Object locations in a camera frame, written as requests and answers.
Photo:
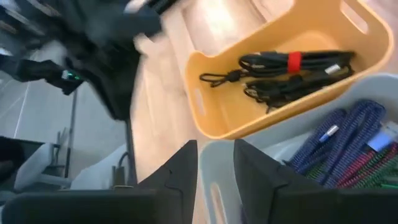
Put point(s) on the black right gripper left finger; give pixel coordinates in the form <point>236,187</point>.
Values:
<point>124,208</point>

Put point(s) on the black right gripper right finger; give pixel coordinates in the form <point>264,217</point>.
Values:
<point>311,208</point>

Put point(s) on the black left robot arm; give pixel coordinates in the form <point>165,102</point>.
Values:
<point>102,62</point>

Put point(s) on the yellow plastic bin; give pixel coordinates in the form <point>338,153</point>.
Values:
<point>230,118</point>

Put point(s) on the grey plastic bin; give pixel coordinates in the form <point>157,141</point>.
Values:
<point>367,90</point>

